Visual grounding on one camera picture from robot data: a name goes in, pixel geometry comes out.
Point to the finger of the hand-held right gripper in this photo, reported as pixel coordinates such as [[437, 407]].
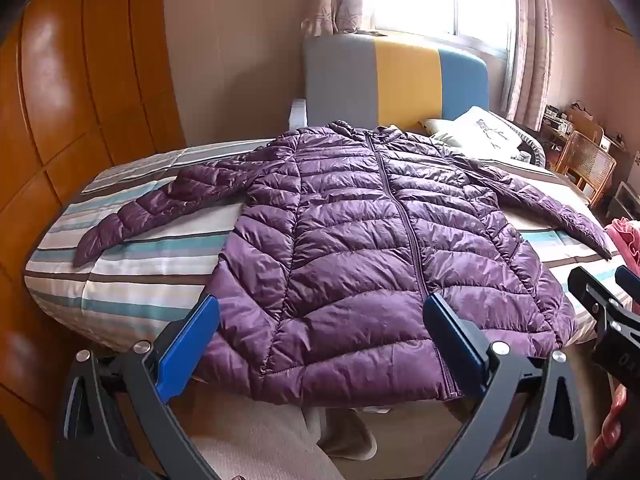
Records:
[[590, 292], [629, 282]]

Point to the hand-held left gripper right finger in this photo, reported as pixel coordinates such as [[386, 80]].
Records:
[[455, 335]]

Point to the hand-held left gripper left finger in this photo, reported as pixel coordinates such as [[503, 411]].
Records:
[[190, 345]]

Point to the purple down jacket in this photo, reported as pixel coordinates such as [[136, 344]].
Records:
[[350, 240]]

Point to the pink cloth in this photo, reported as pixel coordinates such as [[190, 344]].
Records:
[[626, 235]]

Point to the white box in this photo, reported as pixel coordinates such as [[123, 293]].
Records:
[[625, 200]]

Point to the striped bed quilt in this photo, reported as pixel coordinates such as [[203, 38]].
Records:
[[140, 270]]

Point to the beige fleece cloth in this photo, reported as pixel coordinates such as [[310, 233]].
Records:
[[250, 452]]

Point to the rattan chair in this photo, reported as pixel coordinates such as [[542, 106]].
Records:
[[585, 165]]

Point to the grey slipper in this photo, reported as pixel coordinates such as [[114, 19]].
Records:
[[345, 435]]

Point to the cluttered desk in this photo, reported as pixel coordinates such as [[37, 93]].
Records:
[[565, 120]]

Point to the white printed pillow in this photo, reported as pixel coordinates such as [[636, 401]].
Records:
[[487, 130]]

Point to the cream pillow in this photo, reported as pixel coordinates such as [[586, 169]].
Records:
[[440, 129]]

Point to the grey yellow blue headboard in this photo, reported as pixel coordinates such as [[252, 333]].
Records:
[[395, 80]]

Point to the wooden wardrobe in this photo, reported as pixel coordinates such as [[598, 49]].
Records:
[[75, 85]]

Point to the grey padded bed rail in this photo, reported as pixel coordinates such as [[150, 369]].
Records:
[[298, 112]]

